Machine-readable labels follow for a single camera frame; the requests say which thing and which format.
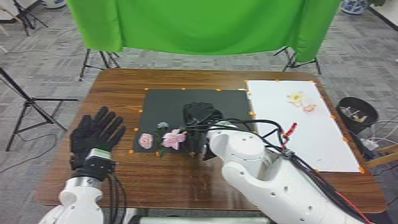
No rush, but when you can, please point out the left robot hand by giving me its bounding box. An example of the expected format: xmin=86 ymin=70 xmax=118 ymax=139
xmin=68 ymin=105 xmax=129 ymax=171

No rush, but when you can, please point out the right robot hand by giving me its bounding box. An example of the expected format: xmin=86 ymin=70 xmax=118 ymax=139
xmin=182 ymin=101 xmax=226 ymax=130

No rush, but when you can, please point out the dark mat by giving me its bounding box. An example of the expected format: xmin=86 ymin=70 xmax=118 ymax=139
xmin=130 ymin=88 xmax=257 ymax=155

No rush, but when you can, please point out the pink rose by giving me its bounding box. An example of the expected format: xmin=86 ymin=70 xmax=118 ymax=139
xmin=138 ymin=132 xmax=157 ymax=150

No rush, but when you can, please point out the pink flower with stem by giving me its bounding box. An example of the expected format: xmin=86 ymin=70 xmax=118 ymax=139
xmin=157 ymin=128 xmax=191 ymax=158

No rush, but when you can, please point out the black tripod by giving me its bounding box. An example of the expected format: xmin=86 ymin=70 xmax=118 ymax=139
xmin=11 ymin=0 xmax=51 ymax=37
xmin=0 ymin=67 xmax=81 ymax=153

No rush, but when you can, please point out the yellow flower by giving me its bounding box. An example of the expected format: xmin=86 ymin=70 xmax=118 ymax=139
xmin=287 ymin=92 xmax=308 ymax=107

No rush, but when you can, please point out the white sheet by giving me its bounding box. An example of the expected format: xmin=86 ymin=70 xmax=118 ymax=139
xmin=244 ymin=79 xmax=365 ymax=174

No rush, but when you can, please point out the black cloth stand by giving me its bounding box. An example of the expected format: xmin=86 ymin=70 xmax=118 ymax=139
xmin=273 ymin=45 xmax=326 ymax=76
xmin=79 ymin=48 xmax=123 ymax=82

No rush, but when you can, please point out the blue and white vase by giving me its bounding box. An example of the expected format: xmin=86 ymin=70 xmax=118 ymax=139
xmin=42 ymin=0 xmax=68 ymax=10
xmin=340 ymin=0 xmax=374 ymax=15

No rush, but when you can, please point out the black cable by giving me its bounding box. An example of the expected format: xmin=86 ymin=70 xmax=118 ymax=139
xmin=189 ymin=118 xmax=289 ymax=148

